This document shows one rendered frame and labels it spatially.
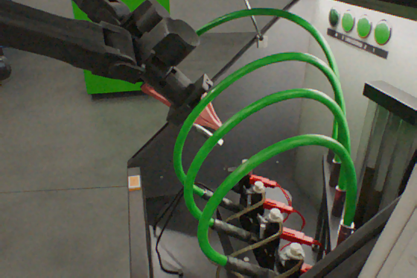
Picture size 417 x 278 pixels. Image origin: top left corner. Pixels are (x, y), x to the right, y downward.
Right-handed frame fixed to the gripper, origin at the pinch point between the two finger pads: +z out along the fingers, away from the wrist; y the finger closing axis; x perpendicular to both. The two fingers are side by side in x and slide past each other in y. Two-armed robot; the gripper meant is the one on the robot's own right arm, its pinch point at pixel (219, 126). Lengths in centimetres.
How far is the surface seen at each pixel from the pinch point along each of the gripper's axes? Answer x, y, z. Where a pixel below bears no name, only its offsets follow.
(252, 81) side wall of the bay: 34.3, 3.8, 8.7
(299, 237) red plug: -16.5, 1.0, 18.4
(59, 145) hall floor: 194, -185, -13
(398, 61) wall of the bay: 5.1, 32.0, 15.8
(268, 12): 8.2, 20.8, -7.8
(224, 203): -9.1, -7.5, 9.0
